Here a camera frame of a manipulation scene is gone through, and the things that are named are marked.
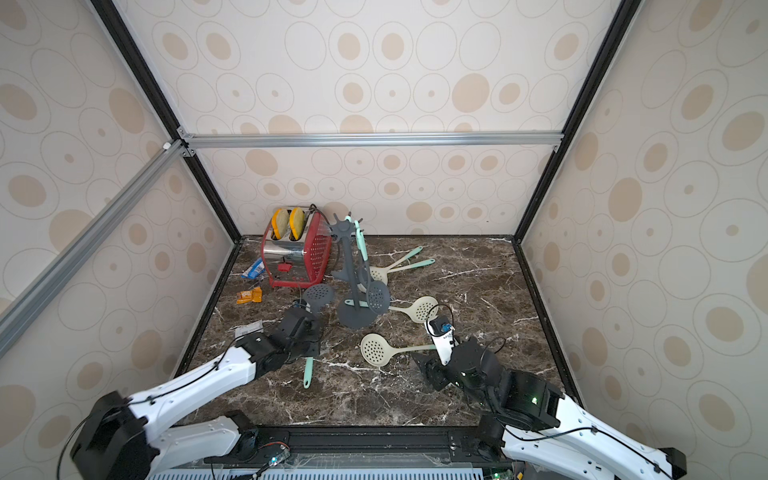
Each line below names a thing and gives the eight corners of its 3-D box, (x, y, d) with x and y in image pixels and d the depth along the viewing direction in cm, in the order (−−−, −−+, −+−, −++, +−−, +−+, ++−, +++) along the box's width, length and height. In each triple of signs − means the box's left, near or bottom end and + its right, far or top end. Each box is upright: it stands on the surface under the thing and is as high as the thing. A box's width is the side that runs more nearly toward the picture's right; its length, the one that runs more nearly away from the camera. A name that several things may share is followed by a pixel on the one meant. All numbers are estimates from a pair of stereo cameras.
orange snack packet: (238, 307, 102) (236, 304, 100) (238, 295, 105) (236, 291, 103) (263, 301, 103) (261, 297, 102) (262, 289, 107) (260, 285, 105)
